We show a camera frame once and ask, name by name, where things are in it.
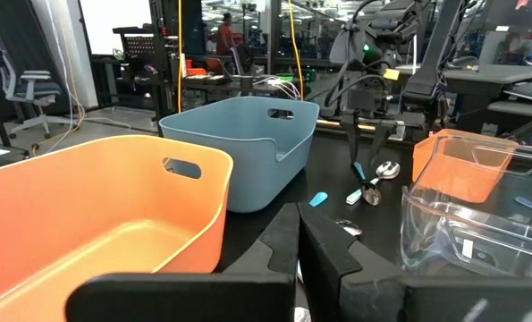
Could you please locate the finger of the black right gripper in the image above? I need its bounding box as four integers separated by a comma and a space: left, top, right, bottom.
367, 119, 399, 167
340, 111, 364, 165

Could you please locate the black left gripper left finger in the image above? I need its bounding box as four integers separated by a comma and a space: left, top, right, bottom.
64, 202, 300, 322

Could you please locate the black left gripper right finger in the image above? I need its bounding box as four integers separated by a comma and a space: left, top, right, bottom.
297, 201, 532, 322

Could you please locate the clear plastic bin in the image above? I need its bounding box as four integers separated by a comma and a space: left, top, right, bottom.
400, 135, 532, 279

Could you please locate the small orange plastic bin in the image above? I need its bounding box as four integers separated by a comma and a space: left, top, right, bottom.
411, 128, 524, 205

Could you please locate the large grey-blue plastic bin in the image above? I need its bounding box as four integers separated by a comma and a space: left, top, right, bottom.
158, 96, 320, 214

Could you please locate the grey desk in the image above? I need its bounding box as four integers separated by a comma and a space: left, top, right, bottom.
394, 62, 532, 135

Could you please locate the large orange plastic bin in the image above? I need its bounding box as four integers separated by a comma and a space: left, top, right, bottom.
0, 134, 234, 322

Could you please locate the person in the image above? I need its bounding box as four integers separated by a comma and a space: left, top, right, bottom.
215, 12, 236, 56

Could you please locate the black equipment rack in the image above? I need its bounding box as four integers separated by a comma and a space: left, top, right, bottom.
112, 24, 177, 122

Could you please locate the white office chair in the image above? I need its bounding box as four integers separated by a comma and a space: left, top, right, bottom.
0, 47, 77, 140

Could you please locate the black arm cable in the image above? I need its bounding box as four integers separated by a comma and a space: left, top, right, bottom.
322, 0, 385, 108

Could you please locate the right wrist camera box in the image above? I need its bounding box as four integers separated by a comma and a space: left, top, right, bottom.
329, 21, 374, 68

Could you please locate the white cable bundle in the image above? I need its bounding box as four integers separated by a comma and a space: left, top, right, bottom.
251, 74, 303, 101

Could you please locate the yellow hanging cable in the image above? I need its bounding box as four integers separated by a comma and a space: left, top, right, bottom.
176, 0, 184, 114
286, 0, 306, 101

